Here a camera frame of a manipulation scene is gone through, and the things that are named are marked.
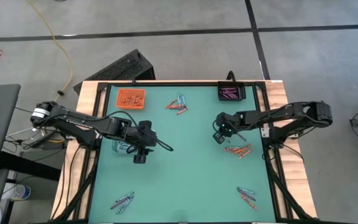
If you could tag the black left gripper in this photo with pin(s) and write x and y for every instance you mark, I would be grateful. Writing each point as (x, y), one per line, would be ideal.
(134, 133)

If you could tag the white plastic bottle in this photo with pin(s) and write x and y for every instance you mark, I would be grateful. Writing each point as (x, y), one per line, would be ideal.
(17, 191)

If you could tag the black metal table frame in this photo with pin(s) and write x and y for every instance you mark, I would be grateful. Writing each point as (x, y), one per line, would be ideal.
(179, 84)

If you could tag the black plastic basket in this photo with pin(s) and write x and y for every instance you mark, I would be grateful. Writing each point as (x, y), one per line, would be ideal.
(232, 83)

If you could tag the orange plastic basket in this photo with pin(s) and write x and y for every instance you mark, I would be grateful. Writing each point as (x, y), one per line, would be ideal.
(119, 91)

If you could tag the grey metal bracket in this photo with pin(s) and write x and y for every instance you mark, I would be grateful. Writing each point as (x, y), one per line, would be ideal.
(264, 132)

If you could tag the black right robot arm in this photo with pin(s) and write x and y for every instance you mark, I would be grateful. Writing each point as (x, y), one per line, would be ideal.
(275, 115)

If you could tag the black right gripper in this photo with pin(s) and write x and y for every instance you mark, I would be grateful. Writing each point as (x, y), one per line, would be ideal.
(227, 121)

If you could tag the black perforated computer case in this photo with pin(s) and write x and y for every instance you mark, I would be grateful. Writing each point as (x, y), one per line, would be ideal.
(120, 67)

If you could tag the teal table mat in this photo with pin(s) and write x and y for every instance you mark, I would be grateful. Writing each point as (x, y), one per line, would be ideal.
(182, 171)

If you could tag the clear plastic container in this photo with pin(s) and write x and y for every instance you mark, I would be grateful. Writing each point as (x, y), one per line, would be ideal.
(117, 149)

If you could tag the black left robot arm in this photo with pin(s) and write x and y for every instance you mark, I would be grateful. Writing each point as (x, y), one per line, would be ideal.
(82, 123)

